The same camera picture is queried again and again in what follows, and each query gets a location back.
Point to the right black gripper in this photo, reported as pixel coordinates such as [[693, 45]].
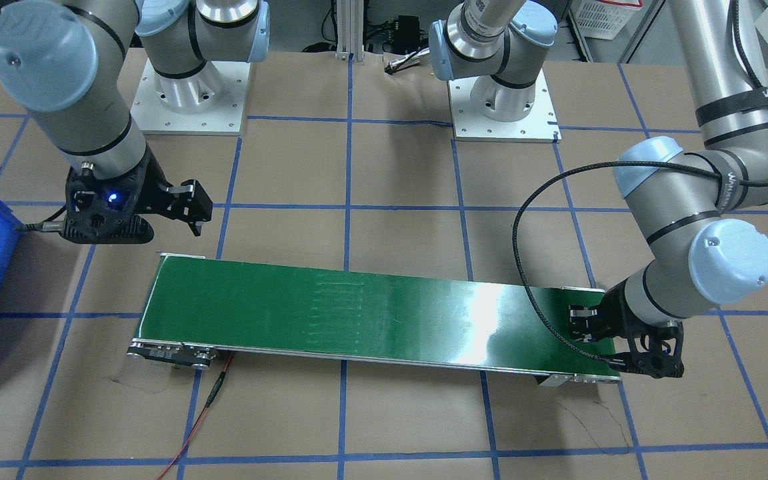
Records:
[[148, 188]]

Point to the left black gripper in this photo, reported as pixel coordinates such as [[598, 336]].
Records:
[[609, 312]]

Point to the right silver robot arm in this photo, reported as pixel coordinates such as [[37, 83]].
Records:
[[61, 60]]

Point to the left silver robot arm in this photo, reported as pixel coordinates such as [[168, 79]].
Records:
[[680, 201]]

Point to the green conveyor belt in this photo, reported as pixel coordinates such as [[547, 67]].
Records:
[[197, 307]]

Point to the black power box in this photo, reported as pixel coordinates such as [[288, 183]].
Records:
[[405, 35]]

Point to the white plastic basket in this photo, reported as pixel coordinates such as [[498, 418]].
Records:
[[603, 19]]

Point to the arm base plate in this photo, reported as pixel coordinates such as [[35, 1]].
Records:
[[483, 110], [212, 102]]

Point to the aluminium frame post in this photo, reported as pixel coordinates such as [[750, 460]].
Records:
[[350, 17]]

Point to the silver cable connector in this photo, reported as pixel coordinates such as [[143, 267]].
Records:
[[407, 61]]

